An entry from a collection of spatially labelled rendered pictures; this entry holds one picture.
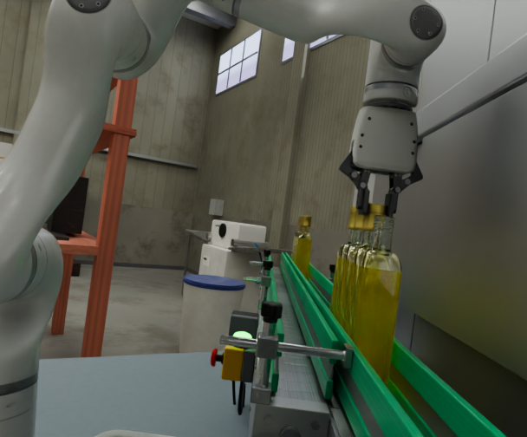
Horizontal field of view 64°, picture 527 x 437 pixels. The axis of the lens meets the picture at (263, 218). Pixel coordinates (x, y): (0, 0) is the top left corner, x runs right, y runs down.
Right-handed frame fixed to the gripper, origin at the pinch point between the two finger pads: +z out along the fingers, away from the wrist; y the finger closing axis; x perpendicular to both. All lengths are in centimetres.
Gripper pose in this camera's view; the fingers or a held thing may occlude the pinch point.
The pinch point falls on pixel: (376, 204)
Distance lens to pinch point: 70.7
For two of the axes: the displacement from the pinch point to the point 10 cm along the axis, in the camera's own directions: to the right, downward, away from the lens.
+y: -9.9, -1.3, -0.1
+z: -1.3, 9.9, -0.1
